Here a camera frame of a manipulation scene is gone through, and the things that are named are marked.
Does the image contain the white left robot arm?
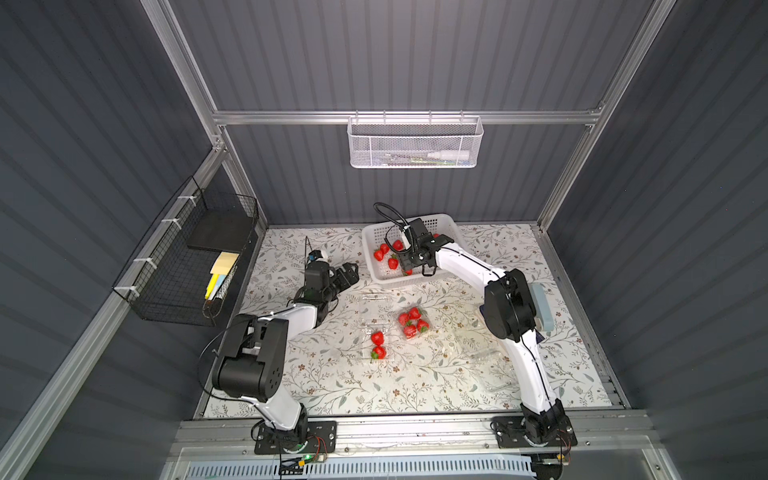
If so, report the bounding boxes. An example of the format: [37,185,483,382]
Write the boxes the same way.
[211,257,359,443]

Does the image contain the yellow sticky notes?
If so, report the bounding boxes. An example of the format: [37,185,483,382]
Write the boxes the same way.
[205,252,239,300]

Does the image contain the white wire wall basket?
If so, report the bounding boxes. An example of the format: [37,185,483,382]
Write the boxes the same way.
[347,116,484,169]

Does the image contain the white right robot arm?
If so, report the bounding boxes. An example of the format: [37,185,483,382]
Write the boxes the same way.
[395,218,569,446]

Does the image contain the white perforated plastic basket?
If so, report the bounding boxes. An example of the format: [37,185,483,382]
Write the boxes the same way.
[362,214,470,288]

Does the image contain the clear plastic clamshell container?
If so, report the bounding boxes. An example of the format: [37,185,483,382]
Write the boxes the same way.
[395,306,432,340]

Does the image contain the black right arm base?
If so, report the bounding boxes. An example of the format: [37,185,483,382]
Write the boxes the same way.
[490,415,579,450]

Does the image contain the red strawberry basket front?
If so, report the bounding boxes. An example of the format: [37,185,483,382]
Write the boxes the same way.
[371,346,387,360]

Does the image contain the white marker in basket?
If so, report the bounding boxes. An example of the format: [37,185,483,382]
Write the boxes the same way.
[426,150,472,163]

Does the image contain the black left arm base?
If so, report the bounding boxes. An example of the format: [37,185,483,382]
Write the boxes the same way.
[250,421,338,455]

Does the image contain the black wire wall basket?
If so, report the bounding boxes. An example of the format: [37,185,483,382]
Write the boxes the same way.
[113,178,259,327]

